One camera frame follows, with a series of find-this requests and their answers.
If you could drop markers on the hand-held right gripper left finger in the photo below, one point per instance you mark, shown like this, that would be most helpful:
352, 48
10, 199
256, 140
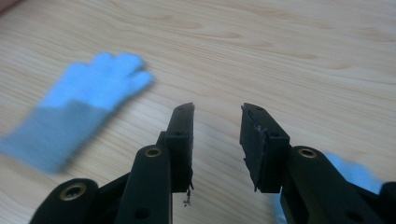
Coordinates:
180, 146

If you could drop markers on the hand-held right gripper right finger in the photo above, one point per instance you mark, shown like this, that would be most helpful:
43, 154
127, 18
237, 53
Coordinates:
264, 149

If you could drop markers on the blue glove with grey cuff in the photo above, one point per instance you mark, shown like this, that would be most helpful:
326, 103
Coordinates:
351, 172
81, 105

